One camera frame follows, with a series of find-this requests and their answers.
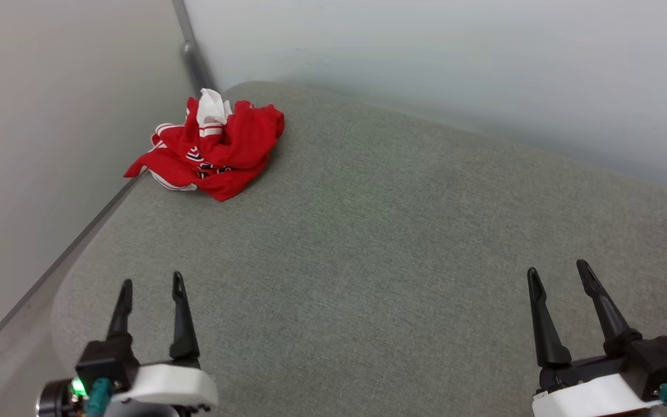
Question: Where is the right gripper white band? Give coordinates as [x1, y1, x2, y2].
[527, 259, 665, 417]

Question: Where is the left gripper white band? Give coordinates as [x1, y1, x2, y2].
[107, 271, 219, 413]

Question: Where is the red and white jersey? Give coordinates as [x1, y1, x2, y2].
[124, 88, 285, 202]

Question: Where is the grey metal pole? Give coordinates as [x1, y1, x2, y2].
[171, 0, 218, 96]

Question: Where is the teal left cable connector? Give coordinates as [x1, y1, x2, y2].
[86, 378, 114, 417]

